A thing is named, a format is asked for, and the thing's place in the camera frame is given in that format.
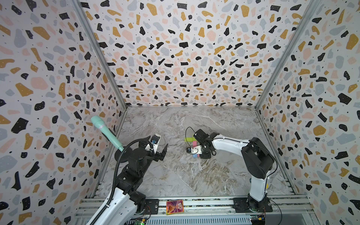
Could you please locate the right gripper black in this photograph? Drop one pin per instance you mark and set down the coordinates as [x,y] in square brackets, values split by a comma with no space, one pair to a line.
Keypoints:
[205,157]

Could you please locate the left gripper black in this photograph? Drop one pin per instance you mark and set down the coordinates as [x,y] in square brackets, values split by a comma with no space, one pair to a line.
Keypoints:
[160,155]

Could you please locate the lime green block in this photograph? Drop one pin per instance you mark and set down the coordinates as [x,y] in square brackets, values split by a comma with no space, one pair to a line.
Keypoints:
[189,139]

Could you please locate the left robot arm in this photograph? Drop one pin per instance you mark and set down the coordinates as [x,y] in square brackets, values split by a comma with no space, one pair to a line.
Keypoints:
[124,201]

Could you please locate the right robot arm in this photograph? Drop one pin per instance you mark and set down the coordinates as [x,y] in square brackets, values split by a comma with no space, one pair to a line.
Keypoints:
[258,161]

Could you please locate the colourful card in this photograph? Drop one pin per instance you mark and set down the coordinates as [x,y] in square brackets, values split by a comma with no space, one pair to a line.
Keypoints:
[174,207]

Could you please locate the mint green toy microphone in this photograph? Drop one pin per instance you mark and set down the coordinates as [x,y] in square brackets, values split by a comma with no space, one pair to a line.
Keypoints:
[100,124]

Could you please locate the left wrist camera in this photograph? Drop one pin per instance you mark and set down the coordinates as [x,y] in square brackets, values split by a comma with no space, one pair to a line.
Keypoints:
[155,139]

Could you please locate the aluminium front rail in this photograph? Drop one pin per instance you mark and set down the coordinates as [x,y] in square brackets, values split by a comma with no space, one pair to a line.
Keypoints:
[218,210]

